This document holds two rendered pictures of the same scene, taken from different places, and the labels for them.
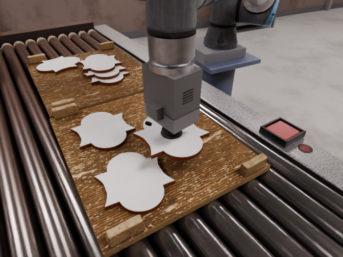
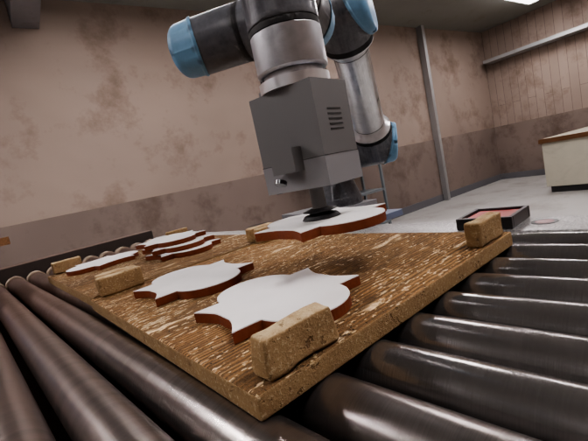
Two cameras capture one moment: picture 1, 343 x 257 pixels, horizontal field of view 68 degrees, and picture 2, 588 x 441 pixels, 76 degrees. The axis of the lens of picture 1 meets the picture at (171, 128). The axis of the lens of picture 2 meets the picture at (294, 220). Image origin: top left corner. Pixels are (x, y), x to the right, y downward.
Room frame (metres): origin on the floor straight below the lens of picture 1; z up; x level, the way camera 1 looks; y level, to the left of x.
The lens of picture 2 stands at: (0.00, 0.08, 1.05)
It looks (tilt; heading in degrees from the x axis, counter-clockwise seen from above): 7 degrees down; 353
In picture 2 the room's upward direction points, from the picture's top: 12 degrees counter-clockwise
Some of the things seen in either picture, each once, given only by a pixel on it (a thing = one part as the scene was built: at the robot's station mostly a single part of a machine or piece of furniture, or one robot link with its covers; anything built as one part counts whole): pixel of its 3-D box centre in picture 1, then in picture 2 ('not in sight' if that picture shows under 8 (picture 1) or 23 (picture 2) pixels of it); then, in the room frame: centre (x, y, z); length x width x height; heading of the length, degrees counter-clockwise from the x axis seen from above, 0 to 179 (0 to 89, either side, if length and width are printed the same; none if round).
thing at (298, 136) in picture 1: (282, 131); (493, 218); (0.50, -0.27, 0.92); 0.08 x 0.08 x 0.02; 34
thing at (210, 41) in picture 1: (221, 33); (336, 189); (1.17, -0.22, 0.97); 0.15 x 0.15 x 0.10
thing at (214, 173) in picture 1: (147, 141); (279, 275); (0.46, 0.06, 0.93); 0.41 x 0.35 x 0.02; 31
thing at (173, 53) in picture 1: (170, 46); (287, 59); (0.41, 0.00, 1.17); 0.08 x 0.08 x 0.05
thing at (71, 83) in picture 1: (91, 75); (158, 259); (0.82, 0.27, 0.93); 0.41 x 0.35 x 0.02; 32
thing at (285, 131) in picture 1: (282, 131); (493, 219); (0.50, -0.27, 0.92); 0.06 x 0.06 x 0.01; 34
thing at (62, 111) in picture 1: (65, 110); (120, 281); (0.55, 0.27, 0.95); 0.06 x 0.02 x 0.03; 121
